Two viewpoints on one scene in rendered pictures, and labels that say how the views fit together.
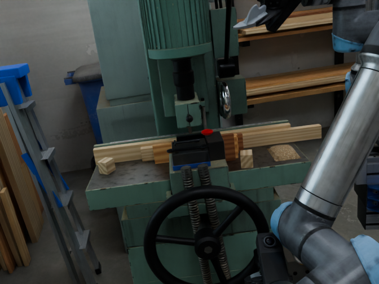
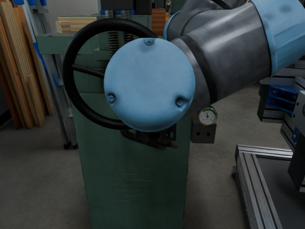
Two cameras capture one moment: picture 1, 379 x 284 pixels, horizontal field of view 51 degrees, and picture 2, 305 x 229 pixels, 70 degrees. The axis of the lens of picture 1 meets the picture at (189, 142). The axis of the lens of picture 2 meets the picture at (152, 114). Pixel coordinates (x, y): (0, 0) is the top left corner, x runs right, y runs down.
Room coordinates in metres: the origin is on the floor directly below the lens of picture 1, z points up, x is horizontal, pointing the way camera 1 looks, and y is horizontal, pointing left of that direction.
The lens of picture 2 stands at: (0.23, -0.14, 0.96)
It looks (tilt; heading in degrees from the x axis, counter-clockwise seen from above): 25 degrees down; 4
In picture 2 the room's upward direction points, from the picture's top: straight up
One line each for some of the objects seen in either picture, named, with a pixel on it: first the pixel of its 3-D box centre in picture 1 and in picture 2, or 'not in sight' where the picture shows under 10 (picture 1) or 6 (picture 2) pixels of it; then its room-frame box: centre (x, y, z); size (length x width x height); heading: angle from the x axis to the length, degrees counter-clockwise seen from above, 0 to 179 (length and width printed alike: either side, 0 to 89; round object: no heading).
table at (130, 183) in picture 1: (198, 177); (131, 43); (1.00, -0.01, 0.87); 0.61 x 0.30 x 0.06; 91
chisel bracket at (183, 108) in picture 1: (188, 111); not in sight; (1.13, -0.01, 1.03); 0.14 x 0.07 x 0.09; 1
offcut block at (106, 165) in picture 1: (106, 165); (63, 27); (1.05, 0.24, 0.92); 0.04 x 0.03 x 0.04; 150
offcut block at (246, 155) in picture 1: (246, 158); not in sight; (0.98, -0.15, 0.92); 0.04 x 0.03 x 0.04; 171
